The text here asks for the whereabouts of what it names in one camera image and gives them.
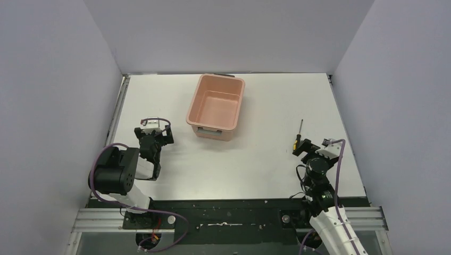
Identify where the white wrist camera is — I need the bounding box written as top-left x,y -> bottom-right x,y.
141,117 -> 161,134
315,139 -> 342,160

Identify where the aluminium rail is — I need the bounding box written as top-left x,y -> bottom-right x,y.
72,207 -> 388,233
105,74 -> 130,145

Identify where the aluminium left side rail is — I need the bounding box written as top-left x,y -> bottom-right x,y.
105,74 -> 130,145

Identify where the pink plastic bin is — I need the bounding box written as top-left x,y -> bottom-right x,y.
186,73 -> 245,141

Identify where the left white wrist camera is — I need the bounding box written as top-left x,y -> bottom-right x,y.
141,117 -> 161,134

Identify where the yellow black handled screwdriver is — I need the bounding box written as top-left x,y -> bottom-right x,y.
293,119 -> 304,152

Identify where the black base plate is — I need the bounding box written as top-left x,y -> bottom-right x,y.
86,197 -> 371,247

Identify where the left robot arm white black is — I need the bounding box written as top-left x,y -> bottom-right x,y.
88,124 -> 174,228

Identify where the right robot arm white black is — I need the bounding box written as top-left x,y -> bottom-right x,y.
292,135 -> 367,254

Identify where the aluminium front rail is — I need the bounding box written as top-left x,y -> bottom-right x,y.
72,207 -> 388,233

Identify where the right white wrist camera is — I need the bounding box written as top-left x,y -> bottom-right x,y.
315,139 -> 342,160

